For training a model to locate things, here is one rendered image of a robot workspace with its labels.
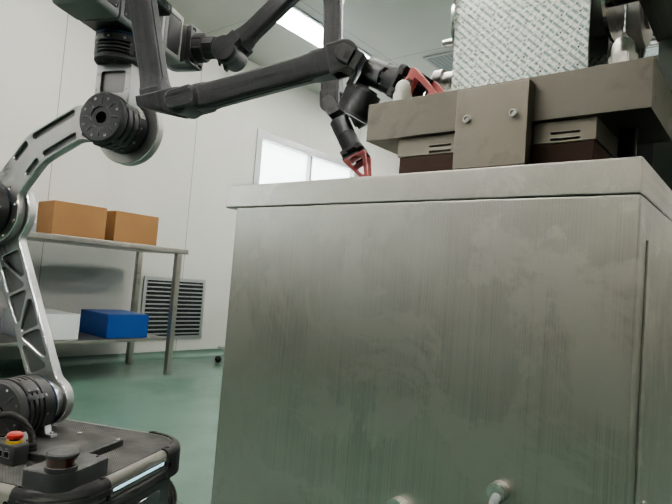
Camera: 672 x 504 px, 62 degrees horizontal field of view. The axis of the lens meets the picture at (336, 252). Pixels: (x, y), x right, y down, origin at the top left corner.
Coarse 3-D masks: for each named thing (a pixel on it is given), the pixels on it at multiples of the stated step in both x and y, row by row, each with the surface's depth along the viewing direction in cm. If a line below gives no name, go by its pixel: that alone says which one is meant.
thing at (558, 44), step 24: (528, 24) 94; (552, 24) 91; (576, 24) 89; (456, 48) 102; (480, 48) 99; (504, 48) 96; (528, 48) 94; (552, 48) 91; (576, 48) 89; (456, 72) 102; (480, 72) 99; (504, 72) 96; (528, 72) 93; (552, 72) 91
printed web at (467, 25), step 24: (480, 0) 100; (504, 0) 97; (528, 0) 94; (552, 0) 92; (576, 0) 89; (456, 24) 103; (480, 24) 99; (504, 24) 97; (624, 24) 107; (600, 48) 98
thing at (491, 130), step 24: (480, 96) 74; (504, 96) 72; (528, 96) 70; (456, 120) 76; (480, 120) 74; (504, 120) 72; (528, 120) 70; (456, 144) 76; (480, 144) 74; (504, 144) 72; (528, 144) 71; (456, 168) 76
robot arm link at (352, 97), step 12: (336, 48) 110; (348, 48) 109; (348, 60) 109; (360, 60) 110; (360, 72) 114; (348, 84) 112; (348, 96) 113; (360, 96) 111; (372, 96) 111; (348, 108) 112; (360, 108) 111; (360, 120) 112
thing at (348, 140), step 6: (342, 132) 159; (348, 132) 159; (354, 132) 160; (342, 138) 159; (348, 138) 158; (354, 138) 159; (342, 144) 159; (348, 144) 158; (354, 144) 155; (360, 144) 155; (342, 150) 156; (348, 150) 157; (354, 150) 159
